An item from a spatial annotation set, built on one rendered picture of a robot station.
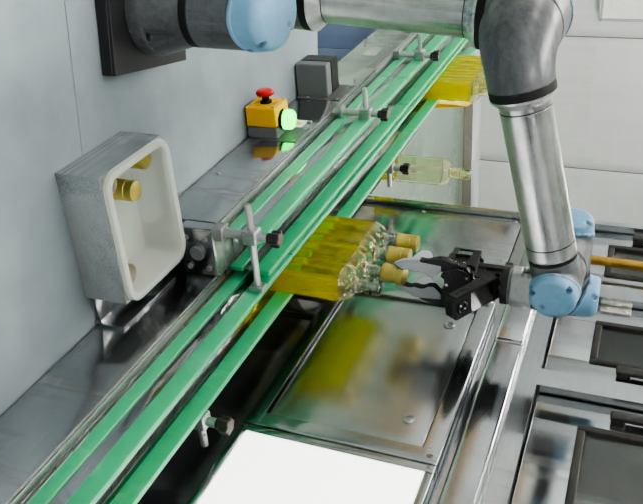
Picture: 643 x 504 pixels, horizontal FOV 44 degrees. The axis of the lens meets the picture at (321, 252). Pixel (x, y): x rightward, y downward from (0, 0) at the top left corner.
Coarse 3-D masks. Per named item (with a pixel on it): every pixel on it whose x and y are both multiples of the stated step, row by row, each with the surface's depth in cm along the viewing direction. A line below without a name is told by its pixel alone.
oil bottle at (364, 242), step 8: (320, 232) 161; (328, 232) 161; (336, 232) 161; (344, 232) 160; (352, 232) 160; (312, 240) 159; (320, 240) 159; (328, 240) 158; (336, 240) 158; (344, 240) 158; (352, 240) 157; (360, 240) 157; (368, 240) 157; (352, 248) 156; (360, 248) 156; (368, 248) 156; (368, 256) 156
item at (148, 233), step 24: (120, 168) 118; (168, 168) 131; (144, 192) 135; (168, 192) 133; (120, 216) 132; (144, 216) 137; (168, 216) 136; (120, 240) 121; (144, 240) 139; (168, 240) 138; (120, 264) 122; (144, 264) 135; (168, 264) 135; (144, 288) 129
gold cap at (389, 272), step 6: (384, 264) 151; (390, 264) 151; (384, 270) 151; (390, 270) 150; (396, 270) 150; (402, 270) 149; (384, 276) 151; (390, 276) 150; (396, 276) 149; (402, 276) 149; (396, 282) 150; (402, 282) 150
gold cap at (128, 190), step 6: (120, 180) 127; (126, 180) 127; (132, 180) 127; (120, 186) 127; (126, 186) 126; (132, 186) 126; (138, 186) 128; (114, 192) 127; (120, 192) 127; (126, 192) 126; (132, 192) 127; (138, 192) 128; (114, 198) 128; (120, 198) 127; (126, 198) 127; (132, 198) 127; (138, 198) 128
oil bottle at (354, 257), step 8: (304, 248) 157; (312, 248) 156; (320, 248) 156; (328, 248) 156; (336, 248) 156; (344, 248) 155; (304, 256) 154; (312, 256) 154; (320, 256) 153; (328, 256) 153; (336, 256) 153; (344, 256) 153; (352, 256) 153; (360, 256) 153; (352, 264) 151; (360, 264) 152; (360, 272) 152
